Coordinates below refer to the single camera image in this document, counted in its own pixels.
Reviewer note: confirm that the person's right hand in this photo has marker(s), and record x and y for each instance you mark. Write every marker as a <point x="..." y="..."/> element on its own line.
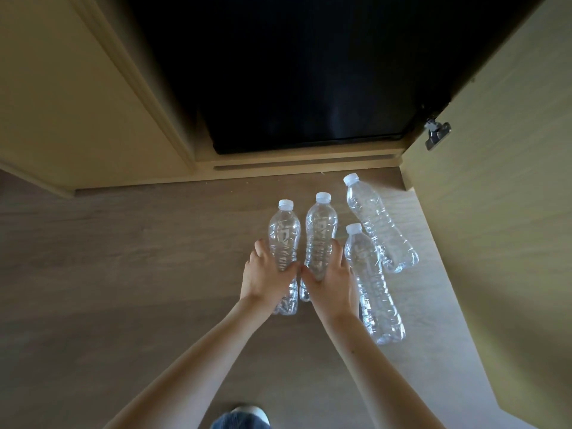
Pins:
<point x="333" y="292"/>

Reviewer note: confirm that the person's left hand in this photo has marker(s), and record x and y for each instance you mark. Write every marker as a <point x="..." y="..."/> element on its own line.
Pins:
<point x="261" y="283"/>

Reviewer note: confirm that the person's right thumb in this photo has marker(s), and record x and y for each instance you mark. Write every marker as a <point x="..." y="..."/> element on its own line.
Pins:
<point x="307" y="274"/>

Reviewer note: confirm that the person's left thumb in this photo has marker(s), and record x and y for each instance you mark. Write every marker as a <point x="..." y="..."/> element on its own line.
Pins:
<point x="293" y="273"/>

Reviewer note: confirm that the clear plastic water bottle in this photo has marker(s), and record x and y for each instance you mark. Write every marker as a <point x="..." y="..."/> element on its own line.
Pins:
<point x="373" y="285"/>
<point x="380" y="218"/>
<point x="282" y="232"/>
<point x="320" y="232"/>

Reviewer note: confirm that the person's right forearm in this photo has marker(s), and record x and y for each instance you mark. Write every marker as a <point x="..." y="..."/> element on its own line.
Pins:
<point x="371" y="370"/>

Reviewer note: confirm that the person's left forearm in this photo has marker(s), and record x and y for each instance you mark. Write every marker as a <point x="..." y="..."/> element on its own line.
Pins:
<point x="196" y="366"/>

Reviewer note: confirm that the person's blue jeans leg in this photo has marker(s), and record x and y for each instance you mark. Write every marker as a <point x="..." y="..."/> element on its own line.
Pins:
<point x="241" y="419"/>

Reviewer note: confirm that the metal cabinet door hinge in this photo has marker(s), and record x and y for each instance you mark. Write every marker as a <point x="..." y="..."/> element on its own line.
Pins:
<point x="437" y="133"/>

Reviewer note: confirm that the black mini fridge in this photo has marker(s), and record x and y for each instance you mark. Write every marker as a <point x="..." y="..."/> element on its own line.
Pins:
<point x="313" y="71"/>

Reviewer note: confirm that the light wooden cabinet door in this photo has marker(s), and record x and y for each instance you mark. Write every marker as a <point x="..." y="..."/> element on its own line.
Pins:
<point x="500" y="196"/>

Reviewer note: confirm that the light wooden cabinet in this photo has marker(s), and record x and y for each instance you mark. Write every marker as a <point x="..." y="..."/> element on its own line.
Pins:
<point x="85" y="93"/>

